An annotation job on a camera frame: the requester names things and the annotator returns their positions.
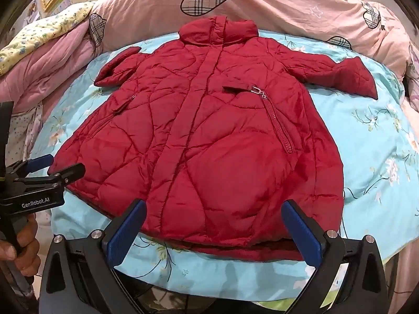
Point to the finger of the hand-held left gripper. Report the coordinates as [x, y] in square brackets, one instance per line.
[41, 162]
[70, 172]

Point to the red quilted jacket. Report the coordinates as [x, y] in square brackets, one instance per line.
[203, 137]

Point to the pink quilt with plaid hearts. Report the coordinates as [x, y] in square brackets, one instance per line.
[278, 16]

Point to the white dotted cloth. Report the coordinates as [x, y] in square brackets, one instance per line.
[24, 127]

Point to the blue floral bed sheet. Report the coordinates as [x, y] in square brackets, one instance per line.
[360, 144]

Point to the plain pink blanket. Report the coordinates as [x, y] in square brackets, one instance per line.
[52, 68]

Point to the person's left hand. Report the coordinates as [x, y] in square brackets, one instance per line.
[29, 248]

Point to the yellow floral blanket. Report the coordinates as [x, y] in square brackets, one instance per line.
[45, 29]

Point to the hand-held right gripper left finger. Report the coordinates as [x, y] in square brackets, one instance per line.
[126, 232]

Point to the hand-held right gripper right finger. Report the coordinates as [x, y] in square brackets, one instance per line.
[302, 232]

